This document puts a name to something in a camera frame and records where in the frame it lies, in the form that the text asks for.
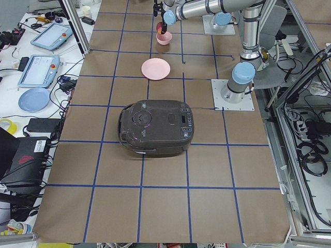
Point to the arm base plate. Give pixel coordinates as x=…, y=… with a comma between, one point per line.
x=226, y=100
x=211, y=27

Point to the pink plate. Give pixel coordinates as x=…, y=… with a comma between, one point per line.
x=155, y=69

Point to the far teach pendant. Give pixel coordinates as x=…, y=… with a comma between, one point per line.
x=52, y=37

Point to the pot with yellow contents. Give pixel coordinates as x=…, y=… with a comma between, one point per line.
x=265, y=57

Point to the dark grey rice cooker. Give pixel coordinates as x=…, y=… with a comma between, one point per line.
x=156, y=127

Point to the aluminium frame post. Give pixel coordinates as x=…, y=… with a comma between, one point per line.
x=76, y=26

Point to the red apple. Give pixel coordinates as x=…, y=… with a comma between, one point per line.
x=159, y=28

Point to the yellow tape roll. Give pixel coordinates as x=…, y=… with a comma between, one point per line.
x=8, y=126

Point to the blue plate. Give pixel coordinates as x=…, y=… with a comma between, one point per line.
x=34, y=99

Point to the black power adapter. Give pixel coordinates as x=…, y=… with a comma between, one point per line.
x=43, y=125

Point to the teach pendant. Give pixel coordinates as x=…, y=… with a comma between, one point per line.
x=40, y=71
x=52, y=37

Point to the near teach pendant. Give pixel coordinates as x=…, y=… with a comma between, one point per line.
x=40, y=71

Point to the grey chair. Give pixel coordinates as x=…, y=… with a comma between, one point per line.
x=271, y=76

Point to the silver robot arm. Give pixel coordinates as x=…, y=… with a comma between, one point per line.
x=219, y=15

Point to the pink bowl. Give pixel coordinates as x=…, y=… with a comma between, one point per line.
x=164, y=39

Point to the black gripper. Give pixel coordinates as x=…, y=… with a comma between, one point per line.
x=164, y=26

